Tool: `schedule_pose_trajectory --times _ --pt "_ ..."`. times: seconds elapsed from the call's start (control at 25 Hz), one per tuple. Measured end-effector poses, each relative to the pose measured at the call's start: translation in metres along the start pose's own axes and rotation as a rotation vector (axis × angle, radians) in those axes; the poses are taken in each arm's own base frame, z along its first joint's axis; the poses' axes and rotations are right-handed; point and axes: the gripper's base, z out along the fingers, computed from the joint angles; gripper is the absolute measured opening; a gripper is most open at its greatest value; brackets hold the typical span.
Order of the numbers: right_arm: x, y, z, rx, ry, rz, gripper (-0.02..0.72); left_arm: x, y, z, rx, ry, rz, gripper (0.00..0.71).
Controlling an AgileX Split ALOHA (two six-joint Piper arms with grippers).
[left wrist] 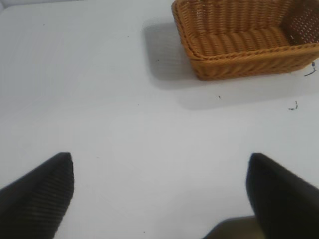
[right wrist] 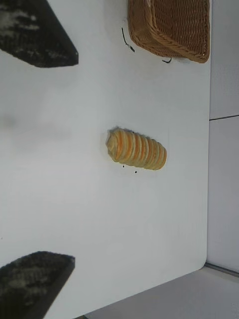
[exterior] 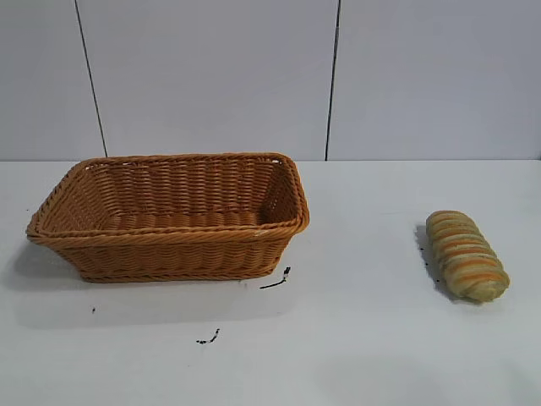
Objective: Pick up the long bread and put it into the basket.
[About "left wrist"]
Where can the brown wicker basket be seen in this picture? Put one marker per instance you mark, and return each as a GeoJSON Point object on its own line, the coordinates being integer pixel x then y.
{"type": "Point", "coordinates": [239, 44]}

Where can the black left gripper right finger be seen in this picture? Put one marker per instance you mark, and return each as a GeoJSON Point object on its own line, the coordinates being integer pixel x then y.
{"type": "Point", "coordinates": [281, 196]}

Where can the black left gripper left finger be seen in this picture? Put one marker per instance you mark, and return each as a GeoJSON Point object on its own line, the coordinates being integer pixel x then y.
{"type": "Point", "coordinates": [37, 199]}

